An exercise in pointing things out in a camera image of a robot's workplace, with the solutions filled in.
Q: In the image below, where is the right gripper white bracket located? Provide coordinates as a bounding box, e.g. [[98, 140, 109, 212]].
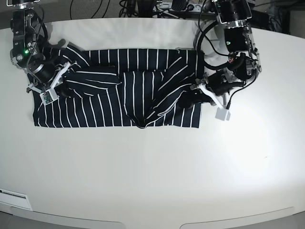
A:
[[26, 62, 76, 97]]

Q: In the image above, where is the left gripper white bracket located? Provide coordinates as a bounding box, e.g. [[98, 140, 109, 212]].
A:
[[178, 76, 226, 109]]

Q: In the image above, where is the navy white striped T-shirt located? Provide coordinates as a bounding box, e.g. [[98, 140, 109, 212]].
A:
[[33, 45, 202, 128]]

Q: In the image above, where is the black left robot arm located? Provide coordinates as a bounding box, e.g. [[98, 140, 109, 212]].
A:
[[178, 0, 262, 108]]

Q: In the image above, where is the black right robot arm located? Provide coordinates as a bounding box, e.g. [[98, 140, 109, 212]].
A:
[[6, 0, 71, 98]]

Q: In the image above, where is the white power strip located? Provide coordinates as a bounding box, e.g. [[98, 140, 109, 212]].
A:
[[156, 2, 202, 13]]

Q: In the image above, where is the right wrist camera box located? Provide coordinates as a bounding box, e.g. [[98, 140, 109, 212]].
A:
[[40, 88, 59, 105]]

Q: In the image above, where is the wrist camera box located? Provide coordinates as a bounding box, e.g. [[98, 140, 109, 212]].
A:
[[215, 108, 231, 121], [40, 88, 59, 105]]

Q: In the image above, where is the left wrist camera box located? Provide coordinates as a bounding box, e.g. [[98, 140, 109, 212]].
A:
[[215, 108, 231, 121]]

